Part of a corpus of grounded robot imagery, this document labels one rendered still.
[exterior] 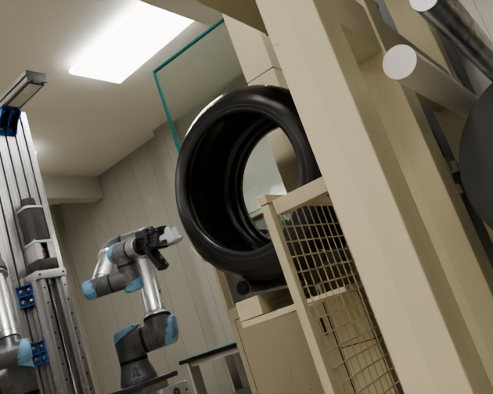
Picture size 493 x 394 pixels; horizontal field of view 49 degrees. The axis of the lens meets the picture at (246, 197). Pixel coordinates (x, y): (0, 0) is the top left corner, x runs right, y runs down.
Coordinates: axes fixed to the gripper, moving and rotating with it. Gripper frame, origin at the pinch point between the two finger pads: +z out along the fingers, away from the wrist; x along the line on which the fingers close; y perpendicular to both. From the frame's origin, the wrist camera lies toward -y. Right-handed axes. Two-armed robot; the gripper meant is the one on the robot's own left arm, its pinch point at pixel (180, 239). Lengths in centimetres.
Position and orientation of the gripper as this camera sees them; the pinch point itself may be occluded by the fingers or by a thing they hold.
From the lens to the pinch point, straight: 192.3
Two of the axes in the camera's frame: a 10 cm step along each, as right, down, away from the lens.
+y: -2.2, -9.6, 1.6
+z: 7.9, -2.7, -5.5
